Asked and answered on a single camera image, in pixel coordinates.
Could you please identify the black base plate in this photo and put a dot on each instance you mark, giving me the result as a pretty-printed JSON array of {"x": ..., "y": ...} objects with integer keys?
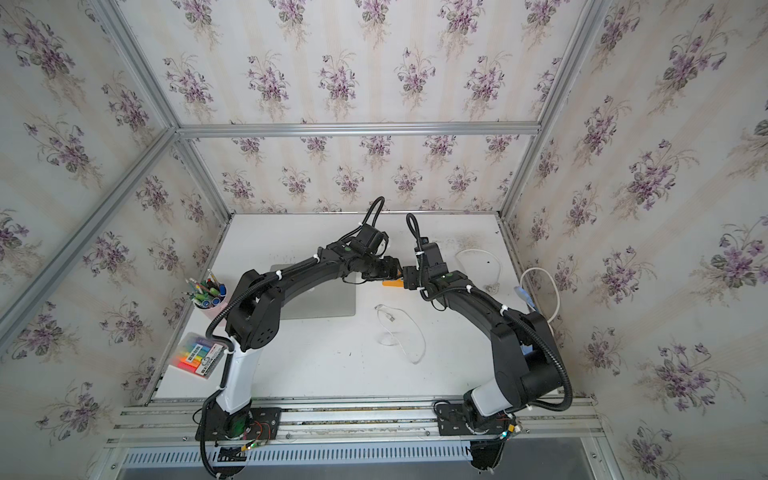
[
  {"x": 456, "y": 419},
  {"x": 260, "y": 424}
]

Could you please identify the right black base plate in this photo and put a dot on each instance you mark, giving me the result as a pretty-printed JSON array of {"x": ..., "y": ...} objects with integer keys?
[{"x": 456, "y": 419}]

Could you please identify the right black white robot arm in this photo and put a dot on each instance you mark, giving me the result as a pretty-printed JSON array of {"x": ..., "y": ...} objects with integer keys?
[{"x": 528, "y": 370}]

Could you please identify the colourful marker box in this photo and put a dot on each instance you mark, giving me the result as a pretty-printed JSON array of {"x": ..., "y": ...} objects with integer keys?
[{"x": 197, "y": 355}]

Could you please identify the pink pen cup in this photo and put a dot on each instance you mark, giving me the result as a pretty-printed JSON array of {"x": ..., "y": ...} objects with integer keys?
[{"x": 208, "y": 295}]

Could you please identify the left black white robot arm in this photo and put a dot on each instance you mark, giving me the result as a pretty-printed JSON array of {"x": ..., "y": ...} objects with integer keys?
[{"x": 251, "y": 319}]

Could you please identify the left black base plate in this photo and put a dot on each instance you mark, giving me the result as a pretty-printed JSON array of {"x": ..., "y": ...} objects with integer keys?
[{"x": 260, "y": 424}]

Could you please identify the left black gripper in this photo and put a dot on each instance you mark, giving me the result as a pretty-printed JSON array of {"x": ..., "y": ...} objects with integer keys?
[{"x": 390, "y": 269}]

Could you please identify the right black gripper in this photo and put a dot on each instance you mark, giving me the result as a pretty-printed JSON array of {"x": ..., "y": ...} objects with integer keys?
[{"x": 409, "y": 273}]

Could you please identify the silver closed laptop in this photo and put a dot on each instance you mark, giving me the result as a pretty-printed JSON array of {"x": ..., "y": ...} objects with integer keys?
[{"x": 329, "y": 299}]

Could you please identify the aluminium front rail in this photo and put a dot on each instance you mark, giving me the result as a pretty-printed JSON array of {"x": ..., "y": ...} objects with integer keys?
[{"x": 326, "y": 420}]

